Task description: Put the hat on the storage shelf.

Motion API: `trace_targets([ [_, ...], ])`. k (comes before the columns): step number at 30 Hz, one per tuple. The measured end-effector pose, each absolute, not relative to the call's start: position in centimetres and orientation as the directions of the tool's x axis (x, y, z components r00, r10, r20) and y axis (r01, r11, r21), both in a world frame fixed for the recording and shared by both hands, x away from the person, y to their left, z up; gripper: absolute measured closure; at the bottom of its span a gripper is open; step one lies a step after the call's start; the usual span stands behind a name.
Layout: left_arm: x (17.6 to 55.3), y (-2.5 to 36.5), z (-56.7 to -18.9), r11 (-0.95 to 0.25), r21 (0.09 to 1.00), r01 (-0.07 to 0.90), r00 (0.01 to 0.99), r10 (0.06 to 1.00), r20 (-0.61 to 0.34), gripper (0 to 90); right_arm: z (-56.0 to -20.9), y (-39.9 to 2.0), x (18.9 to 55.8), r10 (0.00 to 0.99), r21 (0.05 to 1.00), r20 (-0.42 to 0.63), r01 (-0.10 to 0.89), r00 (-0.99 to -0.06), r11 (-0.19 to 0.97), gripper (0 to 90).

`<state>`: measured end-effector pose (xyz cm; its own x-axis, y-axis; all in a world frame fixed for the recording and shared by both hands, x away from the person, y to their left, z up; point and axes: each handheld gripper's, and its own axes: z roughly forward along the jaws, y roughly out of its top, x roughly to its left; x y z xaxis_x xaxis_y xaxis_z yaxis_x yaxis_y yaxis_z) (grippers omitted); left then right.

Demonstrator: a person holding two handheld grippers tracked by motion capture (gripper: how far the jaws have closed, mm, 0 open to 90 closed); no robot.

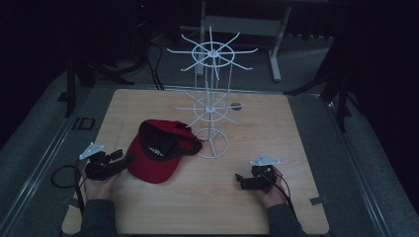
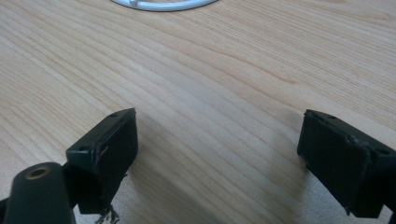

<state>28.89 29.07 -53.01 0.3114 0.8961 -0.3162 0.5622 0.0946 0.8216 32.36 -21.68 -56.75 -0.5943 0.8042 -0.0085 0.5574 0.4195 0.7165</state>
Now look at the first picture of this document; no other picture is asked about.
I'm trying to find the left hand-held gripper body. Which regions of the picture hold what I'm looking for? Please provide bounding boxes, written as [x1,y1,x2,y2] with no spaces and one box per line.
[78,141,128,182]

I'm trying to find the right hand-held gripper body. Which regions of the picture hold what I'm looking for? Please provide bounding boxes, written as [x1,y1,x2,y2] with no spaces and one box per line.
[240,154,282,195]

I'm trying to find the red baseball cap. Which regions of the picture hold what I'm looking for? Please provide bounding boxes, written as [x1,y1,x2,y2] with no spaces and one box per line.
[126,118,204,185]

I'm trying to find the white wire rack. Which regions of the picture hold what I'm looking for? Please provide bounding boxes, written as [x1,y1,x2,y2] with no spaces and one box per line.
[166,26,259,160]

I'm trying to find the person's left hand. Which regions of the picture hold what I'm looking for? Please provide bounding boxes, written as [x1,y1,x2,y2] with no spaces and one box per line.
[80,170,123,202]

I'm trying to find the person's right hand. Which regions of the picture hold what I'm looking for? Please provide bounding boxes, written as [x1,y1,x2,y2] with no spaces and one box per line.
[256,165,289,209]

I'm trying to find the grey tape strip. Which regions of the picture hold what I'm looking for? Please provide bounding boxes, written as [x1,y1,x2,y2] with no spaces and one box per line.
[308,196,330,206]

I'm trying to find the black metal stand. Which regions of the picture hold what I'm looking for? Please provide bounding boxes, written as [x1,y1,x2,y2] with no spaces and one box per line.
[284,39,363,133]
[57,48,135,119]

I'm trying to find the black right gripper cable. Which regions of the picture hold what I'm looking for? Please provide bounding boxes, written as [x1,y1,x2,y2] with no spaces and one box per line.
[274,173,296,212]

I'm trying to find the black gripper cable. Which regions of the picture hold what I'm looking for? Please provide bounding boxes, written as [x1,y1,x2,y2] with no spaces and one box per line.
[274,173,296,212]
[49,157,89,216]

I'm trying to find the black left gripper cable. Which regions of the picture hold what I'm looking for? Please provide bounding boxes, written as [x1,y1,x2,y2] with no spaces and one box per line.
[49,157,89,216]

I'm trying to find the black floor cables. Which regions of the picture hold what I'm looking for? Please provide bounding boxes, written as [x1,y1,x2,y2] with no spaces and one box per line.
[131,19,166,92]

